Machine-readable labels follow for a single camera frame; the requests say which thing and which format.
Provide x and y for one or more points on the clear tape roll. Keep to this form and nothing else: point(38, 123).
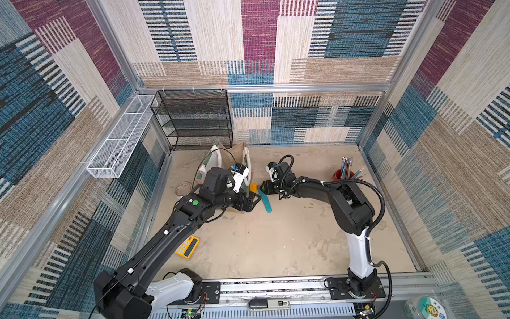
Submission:
point(183, 189)

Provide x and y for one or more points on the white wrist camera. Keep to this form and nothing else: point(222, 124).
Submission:
point(270, 169)
point(240, 176)

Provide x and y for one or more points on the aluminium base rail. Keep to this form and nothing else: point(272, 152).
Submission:
point(302, 297)

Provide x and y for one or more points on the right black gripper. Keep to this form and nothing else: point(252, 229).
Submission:
point(267, 187)

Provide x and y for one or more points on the green Christmas burlap tote bag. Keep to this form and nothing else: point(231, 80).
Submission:
point(221, 156)

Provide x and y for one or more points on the white wire mesh basket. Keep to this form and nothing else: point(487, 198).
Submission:
point(111, 159)

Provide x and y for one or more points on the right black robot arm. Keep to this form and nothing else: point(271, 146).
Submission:
point(358, 207)

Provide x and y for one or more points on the yellow calculator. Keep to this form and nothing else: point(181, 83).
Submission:
point(188, 247)

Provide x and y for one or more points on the black wire mesh shelf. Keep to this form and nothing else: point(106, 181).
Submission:
point(194, 119)

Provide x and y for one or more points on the red pencil cup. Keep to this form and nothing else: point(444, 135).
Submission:
point(339, 175)

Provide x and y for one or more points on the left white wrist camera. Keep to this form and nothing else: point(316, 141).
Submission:
point(240, 176)

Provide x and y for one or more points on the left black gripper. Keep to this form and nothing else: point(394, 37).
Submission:
point(250, 205)

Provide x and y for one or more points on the pencils in cup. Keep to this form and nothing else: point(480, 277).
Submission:
point(347, 167)

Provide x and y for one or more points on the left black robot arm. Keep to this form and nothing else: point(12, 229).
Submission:
point(159, 247)

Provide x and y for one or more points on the teal utility knife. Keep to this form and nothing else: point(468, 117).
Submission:
point(265, 201)

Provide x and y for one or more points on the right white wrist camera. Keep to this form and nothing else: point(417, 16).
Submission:
point(270, 169)

